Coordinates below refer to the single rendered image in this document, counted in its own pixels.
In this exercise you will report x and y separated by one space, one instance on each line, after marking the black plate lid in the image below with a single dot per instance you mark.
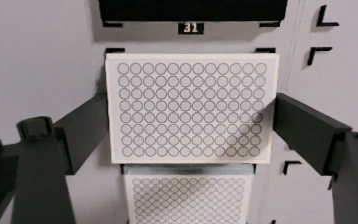
192 10

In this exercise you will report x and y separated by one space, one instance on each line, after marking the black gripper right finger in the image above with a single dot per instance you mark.
329 146

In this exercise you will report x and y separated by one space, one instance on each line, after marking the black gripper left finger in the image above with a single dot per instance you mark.
38 182

